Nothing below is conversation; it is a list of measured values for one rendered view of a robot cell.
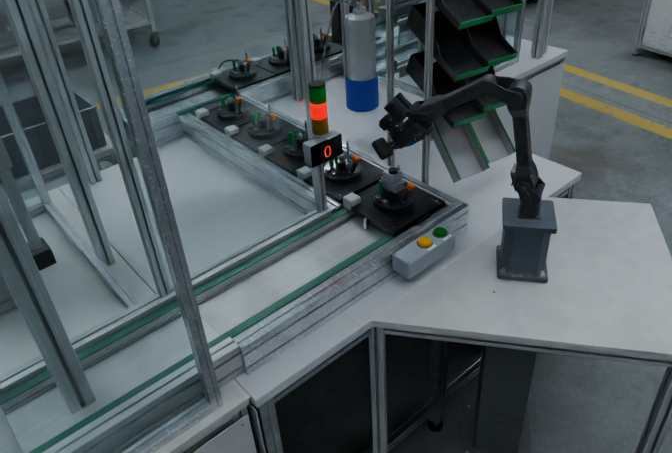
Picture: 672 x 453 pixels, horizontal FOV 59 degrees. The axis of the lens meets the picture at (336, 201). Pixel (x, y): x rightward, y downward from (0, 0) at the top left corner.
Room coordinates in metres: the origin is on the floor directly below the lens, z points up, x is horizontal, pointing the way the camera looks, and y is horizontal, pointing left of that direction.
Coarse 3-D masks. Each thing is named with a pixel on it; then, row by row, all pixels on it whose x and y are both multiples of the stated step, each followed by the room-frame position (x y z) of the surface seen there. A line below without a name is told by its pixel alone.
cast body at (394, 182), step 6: (390, 168) 1.63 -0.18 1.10; (396, 168) 1.62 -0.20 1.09; (384, 174) 1.62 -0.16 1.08; (390, 174) 1.61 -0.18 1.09; (396, 174) 1.60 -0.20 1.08; (384, 180) 1.62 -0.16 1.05; (390, 180) 1.60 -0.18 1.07; (396, 180) 1.60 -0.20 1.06; (402, 180) 1.61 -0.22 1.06; (384, 186) 1.62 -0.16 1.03; (390, 186) 1.60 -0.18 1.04; (396, 186) 1.58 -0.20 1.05; (402, 186) 1.60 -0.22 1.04; (396, 192) 1.58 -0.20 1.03
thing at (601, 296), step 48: (576, 240) 1.49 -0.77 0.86; (624, 240) 1.47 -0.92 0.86; (432, 288) 1.31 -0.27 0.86; (480, 288) 1.29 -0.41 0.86; (528, 288) 1.28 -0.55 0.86; (576, 288) 1.27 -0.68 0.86; (624, 288) 1.25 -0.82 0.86; (480, 336) 1.12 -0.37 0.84; (528, 336) 1.10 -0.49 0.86; (576, 336) 1.08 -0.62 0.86; (624, 336) 1.07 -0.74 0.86
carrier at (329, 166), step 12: (348, 144) 1.88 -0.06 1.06; (348, 156) 1.87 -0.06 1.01; (324, 168) 1.83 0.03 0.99; (336, 168) 1.83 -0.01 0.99; (348, 168) 1.82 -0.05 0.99; (360, 168) 1.81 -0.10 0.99; (372, 168) 1.84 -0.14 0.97; (336, 180) 1.75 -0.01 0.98; (348, 180) 1.75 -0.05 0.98; (360, 180) 1.77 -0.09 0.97; (372, 180) 1.76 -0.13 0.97; (336, 192) 1.70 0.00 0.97; (348, 192) 1.69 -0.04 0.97; (360, 192) 1.71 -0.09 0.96
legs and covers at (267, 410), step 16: (336, 352) 1.13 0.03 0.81; (432, 352) 1.44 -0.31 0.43; (448, 352) 1.44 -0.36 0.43; (320, 368) 1.09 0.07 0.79; (432, 368) 1.44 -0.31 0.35; (464, 368) 1.56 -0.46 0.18; (432, 384) 1.43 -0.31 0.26; (448, 384) 1.49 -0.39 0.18; (464, 384) 1.51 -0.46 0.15; (272, 400) 0.99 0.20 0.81; (432, 400) 1.43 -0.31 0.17; (256, 416) 0.97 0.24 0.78; (272, 416) 0.98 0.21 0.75; (416, 416) 1.36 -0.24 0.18; (432, 416) 1.44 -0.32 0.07; (256, 432) 0.98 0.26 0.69; (272, 432) 0.98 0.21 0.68; (400, 432) 1.30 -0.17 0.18; (256, 448) 1.00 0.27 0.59; (272, 448) 0.97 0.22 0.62; (368, 448) 1.24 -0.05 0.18
